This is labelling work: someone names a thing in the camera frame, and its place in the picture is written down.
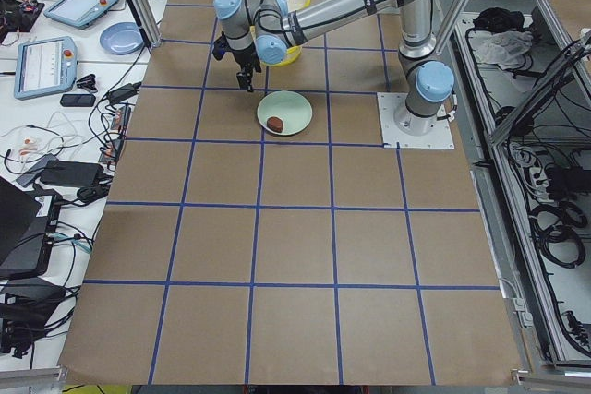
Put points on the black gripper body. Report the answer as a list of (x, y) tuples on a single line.
[(241, 59)]

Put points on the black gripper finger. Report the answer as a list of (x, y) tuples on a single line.
[(244, 79)]

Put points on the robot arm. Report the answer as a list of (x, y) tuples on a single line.
[(260, 32)]

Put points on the brown bun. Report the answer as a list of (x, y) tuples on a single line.
[(275, 124)]

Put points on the pale green plate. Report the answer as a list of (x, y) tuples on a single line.
[(293, 108)]

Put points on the black power adapter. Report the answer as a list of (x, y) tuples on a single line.
[(123, 93)]

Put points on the blue plate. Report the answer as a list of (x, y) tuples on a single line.
[(121, 38)]

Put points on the black webcam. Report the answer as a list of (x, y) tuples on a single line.
[(87, 83)]

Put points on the teach pendant far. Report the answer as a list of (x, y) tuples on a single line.
[(79, 13)]

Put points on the teach pendant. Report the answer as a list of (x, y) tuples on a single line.
[(45, 67), (79, 13)]

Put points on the teach pendant near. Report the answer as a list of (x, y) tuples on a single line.
[(45, 67)]

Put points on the white rag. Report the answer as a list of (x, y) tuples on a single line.
[(506, 50)]

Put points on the black laptop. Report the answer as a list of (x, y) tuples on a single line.
[(28, 219)]

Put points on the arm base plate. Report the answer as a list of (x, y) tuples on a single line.
[(402, 130)]

